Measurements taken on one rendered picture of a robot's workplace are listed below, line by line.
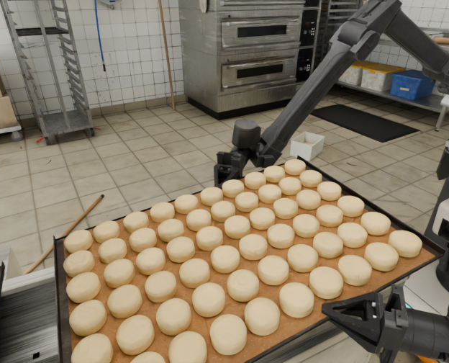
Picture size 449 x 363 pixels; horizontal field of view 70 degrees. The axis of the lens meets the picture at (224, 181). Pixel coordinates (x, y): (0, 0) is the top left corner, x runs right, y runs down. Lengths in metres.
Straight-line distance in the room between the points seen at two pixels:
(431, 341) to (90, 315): 0.46
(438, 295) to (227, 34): 3.08
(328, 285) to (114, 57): 4.12
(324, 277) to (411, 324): 0.12
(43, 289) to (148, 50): 4.01
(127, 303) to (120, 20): 4.05
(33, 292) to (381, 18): 0.95
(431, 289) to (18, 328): 1.49
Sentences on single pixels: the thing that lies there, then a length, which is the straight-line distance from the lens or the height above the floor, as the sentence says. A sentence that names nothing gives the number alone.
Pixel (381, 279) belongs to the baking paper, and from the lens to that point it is 0.58.
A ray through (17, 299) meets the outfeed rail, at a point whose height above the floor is 0.87.
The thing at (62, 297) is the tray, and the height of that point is 0.94.
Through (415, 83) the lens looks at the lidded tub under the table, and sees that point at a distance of 4.61.
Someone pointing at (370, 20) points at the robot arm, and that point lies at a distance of 0.91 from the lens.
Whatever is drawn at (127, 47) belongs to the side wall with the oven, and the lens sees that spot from 4.45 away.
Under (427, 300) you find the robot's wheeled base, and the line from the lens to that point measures 1.63.
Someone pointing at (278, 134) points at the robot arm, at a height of 1.04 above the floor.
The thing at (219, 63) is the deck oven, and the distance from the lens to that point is 3.81.
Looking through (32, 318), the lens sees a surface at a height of 0.84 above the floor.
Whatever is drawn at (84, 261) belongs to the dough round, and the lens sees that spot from 0.63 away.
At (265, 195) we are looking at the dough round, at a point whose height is 0.99.
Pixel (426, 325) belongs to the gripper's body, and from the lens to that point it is 0.52.
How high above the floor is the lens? 1.37
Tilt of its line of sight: 31 degrees down
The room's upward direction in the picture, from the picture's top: straight up
